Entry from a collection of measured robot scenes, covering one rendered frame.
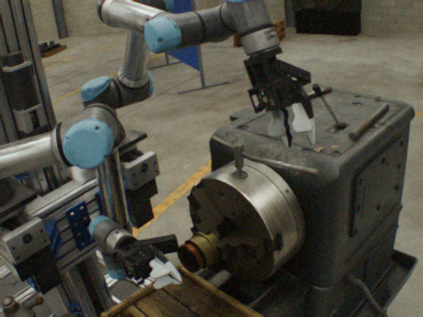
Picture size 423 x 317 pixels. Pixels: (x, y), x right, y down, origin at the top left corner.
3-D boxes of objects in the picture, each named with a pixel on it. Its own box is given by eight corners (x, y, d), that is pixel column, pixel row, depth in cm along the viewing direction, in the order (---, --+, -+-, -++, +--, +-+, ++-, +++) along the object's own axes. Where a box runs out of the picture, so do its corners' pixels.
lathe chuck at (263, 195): (214, 235, 129) (208, 147, 113) (292, 283, 108) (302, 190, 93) (192, 248, 123) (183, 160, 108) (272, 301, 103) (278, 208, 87)
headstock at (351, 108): (310, 166, 176) (308, 80, 159) (409, 198, 143) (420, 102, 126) (212, 233, 141) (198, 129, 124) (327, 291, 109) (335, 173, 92)
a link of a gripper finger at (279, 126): (265, 152, 88) (260, 112, 85) (282, 143, 92) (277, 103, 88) (276, 155, 86) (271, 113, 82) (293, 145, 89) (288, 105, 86)
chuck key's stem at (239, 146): (233, 184, 102) (232, 143, 96) (239, 180, 103) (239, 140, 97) (239, 188, 100) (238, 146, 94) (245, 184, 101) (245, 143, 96)
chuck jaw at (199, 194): (225, 220, 109) (202, 182, 111) (235, 214, 105) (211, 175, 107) (195, 239, 103) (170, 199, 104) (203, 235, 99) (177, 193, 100)
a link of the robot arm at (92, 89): (81, 116, 149) (74, 82, 143) (113, 106, 155) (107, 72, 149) (91, 124, 140) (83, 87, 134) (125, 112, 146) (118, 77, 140)
